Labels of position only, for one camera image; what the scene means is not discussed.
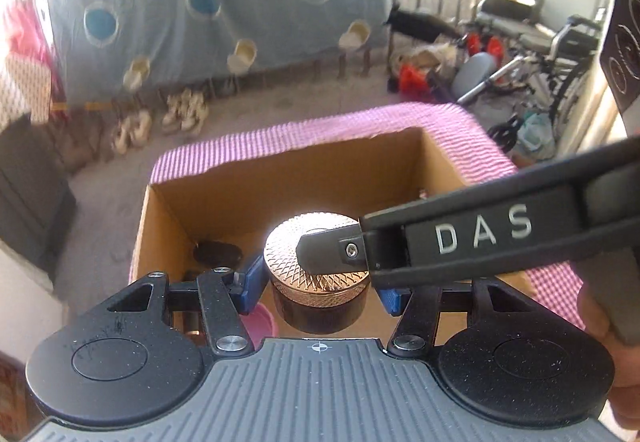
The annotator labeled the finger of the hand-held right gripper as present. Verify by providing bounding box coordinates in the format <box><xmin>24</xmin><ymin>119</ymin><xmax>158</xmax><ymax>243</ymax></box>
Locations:
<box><xmin>296</xmin><ymin>227</ymin><xmax>373</xmax><ymax>279</ymax></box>

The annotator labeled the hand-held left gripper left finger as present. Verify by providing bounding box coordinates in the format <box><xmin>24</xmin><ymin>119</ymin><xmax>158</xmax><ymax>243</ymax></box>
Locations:
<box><xmin>97</xmin><ymin>252</ymin><xmax>268</xmax><ymax>355</ymax></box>

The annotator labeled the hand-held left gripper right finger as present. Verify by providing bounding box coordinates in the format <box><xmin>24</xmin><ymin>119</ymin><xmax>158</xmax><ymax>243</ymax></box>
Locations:
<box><xmin>375</xmin><ymin>277</ymin><xmax>546</xmax><ymax>356</ymax></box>

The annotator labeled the pink round lid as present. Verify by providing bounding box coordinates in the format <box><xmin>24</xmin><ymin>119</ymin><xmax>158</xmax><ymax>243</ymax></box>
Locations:
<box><xmin>244</xmin><ymin>305</ymin><xmax>277</xmax><ymax>349</ymax></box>

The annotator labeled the black cylinder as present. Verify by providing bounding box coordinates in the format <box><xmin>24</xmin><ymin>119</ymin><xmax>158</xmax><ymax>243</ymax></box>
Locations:
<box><xmin>194</xmin><ymin>241</ymin><xmax>242</xmax><ymax>266</ymax></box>

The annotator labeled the gold lid cosmetic jar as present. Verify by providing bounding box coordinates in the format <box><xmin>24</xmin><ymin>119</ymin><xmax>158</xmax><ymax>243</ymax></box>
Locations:
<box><xmin>263</xmin><ymin>211</ymin><xmax>373</xmax><ymax>336</ymax></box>

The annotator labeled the brown cardboard box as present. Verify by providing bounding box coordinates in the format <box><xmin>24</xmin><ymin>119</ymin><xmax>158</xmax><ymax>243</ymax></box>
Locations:
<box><xmin>127</xmin><ymin>127</ymin><xmax>538</xmax><ymax>344</ymax></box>

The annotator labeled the person's right hand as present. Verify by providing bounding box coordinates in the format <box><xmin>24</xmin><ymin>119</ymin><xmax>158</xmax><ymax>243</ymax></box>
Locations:
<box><xmin>577</xmin><ymin>282</ymin><xmax>640</xmax><ymax>428</ymax></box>

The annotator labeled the pale plastic bag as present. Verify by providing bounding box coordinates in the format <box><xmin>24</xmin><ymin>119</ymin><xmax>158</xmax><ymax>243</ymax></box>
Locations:
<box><xmin>515</xmin><ymin>112</ymin><xmax>557</xmax><ymax>159</ymax></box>

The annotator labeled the pair of cream slippers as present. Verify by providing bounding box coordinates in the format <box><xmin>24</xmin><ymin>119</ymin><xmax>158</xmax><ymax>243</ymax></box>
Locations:
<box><xmin>110</xmin><ymin>111</ymin><xmax>154</xmax><ymax>156</ymax></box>
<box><xmin>161</xmin><ymin>89</ymin><xmax>209</xmax><ymax>134</ymax></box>

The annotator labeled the red plastic item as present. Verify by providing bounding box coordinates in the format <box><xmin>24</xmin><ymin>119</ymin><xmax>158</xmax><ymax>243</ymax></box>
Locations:
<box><xmin>399</xmin><ymin>64</ymin><xmax>432</xmax><ymax>96</ymax></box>

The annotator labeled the wheelchair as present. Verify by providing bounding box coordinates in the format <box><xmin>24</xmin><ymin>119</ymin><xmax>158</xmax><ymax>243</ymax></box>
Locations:
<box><xmin>470</xmin><ymin>0</ymin><xmax>617</xmax><ymax>123</ymax></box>

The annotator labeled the cream slipper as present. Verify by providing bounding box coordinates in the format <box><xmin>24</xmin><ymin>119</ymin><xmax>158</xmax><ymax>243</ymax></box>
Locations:
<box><xmin>122</xmin><ymin>56</ymin><xmax>152</xmax><ymax>92</ymax></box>
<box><xmin>339</xmin><ymin>21</ymin><xmax>373</xmax><ymax>51</ymax></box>
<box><xmin>227</xmin><ymin>39</ymin><xmax>258</xmax><ymax>74</ymax></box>

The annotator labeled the black seat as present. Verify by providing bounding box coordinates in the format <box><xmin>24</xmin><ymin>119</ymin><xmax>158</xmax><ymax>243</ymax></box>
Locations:
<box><xmin>384</xmin><ymin>2</ymin><xmax>457</xmax><ymax>44</ymax></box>

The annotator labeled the blue blanket with circles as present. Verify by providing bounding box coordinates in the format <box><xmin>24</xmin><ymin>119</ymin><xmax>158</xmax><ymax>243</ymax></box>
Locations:
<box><xmin>47</xmin><ymin>0</ymin><xmax>388</xmax><ymax>109</ymax></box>

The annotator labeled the dark cabinet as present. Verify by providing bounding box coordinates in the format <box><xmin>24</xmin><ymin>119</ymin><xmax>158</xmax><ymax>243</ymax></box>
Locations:
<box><xmin>0</xmin><ymin>112</ymin><xmax>79</xmax><ymax>274</ymax></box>

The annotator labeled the pink patterned cloth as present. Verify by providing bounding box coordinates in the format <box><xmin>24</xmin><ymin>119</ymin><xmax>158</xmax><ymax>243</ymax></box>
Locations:
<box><xmin>0</xmin><ymin>0</ymin><xmax>67</xmax><ymax>134</ymax></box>

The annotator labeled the silver folding frame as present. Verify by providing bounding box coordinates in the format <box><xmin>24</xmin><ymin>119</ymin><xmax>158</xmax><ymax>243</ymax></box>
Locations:
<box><xmin>457</xmin><ymin>56</ymin><xmax>552</xmax><ymax>106</ymax></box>

